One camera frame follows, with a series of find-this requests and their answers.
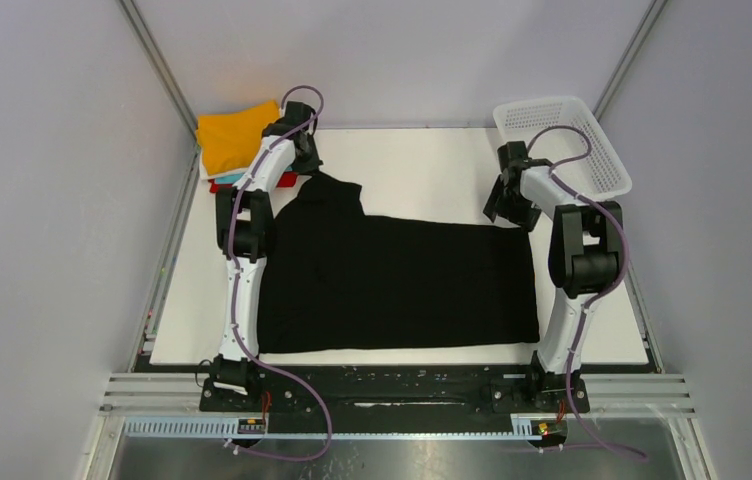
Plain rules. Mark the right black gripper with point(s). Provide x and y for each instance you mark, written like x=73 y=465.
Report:
x=505 y=203

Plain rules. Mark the white slotted cable duct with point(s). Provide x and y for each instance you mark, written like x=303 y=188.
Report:
x=225 y=428

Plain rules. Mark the white plastic basket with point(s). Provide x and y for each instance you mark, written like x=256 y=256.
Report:
x=563 y=129

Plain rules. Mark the black t shirt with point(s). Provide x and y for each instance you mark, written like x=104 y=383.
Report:
x=339 y=278

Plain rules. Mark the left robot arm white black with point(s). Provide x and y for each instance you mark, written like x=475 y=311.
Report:
x=245 y=231

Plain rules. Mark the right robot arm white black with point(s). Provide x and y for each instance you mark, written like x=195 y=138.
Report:
x=586 y=261

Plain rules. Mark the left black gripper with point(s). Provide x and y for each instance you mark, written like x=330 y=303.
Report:
x=310 y=164

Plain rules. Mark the white folded t shirt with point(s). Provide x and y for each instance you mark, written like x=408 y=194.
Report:
x=205 y=175

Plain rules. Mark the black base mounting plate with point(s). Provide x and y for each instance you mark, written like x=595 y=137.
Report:
x=380 y=399

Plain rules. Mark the orange folded t shirt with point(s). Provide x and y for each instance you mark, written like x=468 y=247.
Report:
x=231 y=141

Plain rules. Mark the small electronics module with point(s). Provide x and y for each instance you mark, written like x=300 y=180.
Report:
x=549 y=428
x=251 y=426

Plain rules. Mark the left small electronics module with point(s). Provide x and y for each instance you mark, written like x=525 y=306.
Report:
x=251 y=426

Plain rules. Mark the teal folded t shirt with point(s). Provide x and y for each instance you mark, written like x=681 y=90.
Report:
x=228 y=179

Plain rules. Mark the right small electronics module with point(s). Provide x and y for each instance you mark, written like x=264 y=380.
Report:
x=549 y=428

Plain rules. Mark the red folded t shirt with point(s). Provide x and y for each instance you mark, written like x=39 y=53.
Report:
x=287 y=180

